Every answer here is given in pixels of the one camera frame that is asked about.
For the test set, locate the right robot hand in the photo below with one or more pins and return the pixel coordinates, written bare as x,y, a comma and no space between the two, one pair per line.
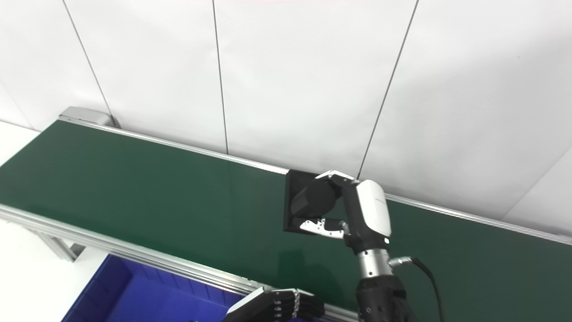
368,214

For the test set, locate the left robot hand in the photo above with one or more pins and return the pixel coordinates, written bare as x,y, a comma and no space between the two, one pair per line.
272,308

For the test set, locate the black cylinder part square base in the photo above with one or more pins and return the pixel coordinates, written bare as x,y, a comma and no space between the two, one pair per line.
313,199

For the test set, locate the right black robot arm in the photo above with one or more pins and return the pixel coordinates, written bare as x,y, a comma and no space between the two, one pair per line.
380,295

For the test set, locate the blue plastic bin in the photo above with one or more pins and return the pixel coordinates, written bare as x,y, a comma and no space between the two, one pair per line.
143,299

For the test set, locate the green conveyor belt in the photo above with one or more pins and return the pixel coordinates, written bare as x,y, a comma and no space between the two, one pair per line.
156,192

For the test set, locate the aluminium conveyor leg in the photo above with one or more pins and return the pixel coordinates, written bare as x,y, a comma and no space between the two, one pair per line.
60,246

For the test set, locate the grey conveyor end cover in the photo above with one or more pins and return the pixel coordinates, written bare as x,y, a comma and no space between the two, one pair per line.
82,115

